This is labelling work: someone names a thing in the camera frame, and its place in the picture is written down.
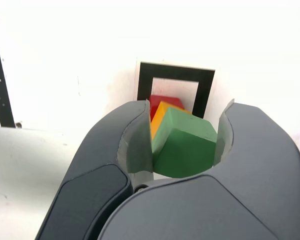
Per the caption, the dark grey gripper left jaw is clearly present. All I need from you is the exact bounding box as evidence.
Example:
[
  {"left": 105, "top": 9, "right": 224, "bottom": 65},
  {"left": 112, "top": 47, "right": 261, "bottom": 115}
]
[{"left": 34, "top": 98, "right": 156, "bottom": 240}]

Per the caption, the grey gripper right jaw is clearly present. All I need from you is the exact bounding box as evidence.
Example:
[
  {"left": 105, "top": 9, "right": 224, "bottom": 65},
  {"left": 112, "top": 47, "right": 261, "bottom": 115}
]
[{"left": 97, "top": 98, "right": 300, "bottom": 240}]

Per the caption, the green cube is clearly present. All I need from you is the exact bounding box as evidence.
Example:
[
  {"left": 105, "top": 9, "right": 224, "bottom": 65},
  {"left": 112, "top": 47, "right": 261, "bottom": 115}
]
[{"left": 151, "top": 106, "right": 219, "bottom": 180}]

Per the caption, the yellow cube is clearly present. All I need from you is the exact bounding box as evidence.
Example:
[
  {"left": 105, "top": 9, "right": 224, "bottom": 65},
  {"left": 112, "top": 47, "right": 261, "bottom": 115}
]
[{"left": 150, "top": 100, "right": 192, "bottom": 141}]

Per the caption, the red cube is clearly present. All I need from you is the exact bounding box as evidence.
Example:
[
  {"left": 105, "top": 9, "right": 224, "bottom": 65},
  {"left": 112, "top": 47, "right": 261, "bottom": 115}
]
[{"left": 148, "top": 94, "right": 185, "bottom": 122}]

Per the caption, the black tape square outline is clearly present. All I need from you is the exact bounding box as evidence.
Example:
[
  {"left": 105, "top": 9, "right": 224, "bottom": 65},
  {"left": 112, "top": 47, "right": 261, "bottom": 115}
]
[{"left": 136, "top": 62, "right": 216, "bottom": 119}]

